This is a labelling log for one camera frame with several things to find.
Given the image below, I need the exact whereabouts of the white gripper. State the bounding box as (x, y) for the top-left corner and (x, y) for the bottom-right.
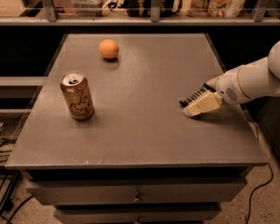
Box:
(183, 65), (251, 117)

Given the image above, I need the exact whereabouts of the black rxbar chocolate wrapper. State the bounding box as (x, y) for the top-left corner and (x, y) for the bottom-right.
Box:
(179, 83), (216, 107)

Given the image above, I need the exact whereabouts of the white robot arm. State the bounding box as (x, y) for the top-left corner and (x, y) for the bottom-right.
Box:
(179, 40), (280, 118)

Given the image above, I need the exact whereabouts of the upper grey drawer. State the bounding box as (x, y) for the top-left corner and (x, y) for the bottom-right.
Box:
(26, 178), (246, 206)

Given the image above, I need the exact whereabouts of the grey drawer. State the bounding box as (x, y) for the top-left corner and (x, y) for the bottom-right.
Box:
(26, 178), (246, 206)
(54, 204), (221, 224)

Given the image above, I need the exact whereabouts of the printed snack bag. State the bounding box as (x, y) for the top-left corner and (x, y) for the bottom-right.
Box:
(188, 0), (245, 18)

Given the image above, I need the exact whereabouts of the grey drawer cabinet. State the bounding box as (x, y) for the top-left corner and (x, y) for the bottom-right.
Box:
(7, 34), (266, 210)

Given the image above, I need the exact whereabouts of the orange ball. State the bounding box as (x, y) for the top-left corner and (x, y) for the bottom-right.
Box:
(99, 39), (119, 59)

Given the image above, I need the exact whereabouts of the black backpack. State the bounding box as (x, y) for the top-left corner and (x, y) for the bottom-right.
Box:
(122, 0), (182, 17)

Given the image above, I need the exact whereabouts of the orange la croix can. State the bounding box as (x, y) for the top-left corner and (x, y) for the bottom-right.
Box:
(60, 71), (94, 120)

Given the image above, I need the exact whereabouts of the lower grey drawer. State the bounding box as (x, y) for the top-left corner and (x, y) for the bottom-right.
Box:
(54, 204), (221, 224)

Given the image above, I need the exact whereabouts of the black cable right floor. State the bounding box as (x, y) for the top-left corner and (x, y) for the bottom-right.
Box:
(244, 162), (274, 224)

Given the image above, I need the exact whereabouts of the grey metal shelf rail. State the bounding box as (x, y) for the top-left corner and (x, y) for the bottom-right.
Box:
(0, 0), (280, 26)

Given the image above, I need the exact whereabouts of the black cables left floor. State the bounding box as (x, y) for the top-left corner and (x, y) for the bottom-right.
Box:
(0, 115), (34, 224)

